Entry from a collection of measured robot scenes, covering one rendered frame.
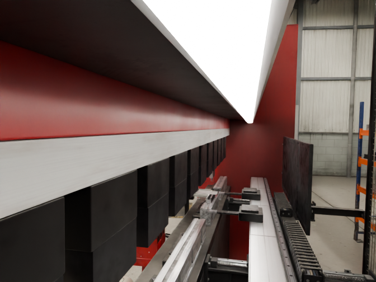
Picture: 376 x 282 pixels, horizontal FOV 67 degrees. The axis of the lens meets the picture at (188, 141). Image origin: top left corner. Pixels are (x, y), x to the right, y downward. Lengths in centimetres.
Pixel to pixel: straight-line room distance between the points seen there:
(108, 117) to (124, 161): 8
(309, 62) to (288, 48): 666
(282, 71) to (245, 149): 75
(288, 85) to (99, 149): 237
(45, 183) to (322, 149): 912
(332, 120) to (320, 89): 99
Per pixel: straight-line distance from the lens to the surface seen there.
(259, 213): 138
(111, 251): 45
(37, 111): 30
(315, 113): 924
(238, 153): 263
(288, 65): 269
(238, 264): 127
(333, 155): 943
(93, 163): 38
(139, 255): 167
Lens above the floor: 142
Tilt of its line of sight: 3 degrees down
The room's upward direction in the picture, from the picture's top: 1 degrees clockwise
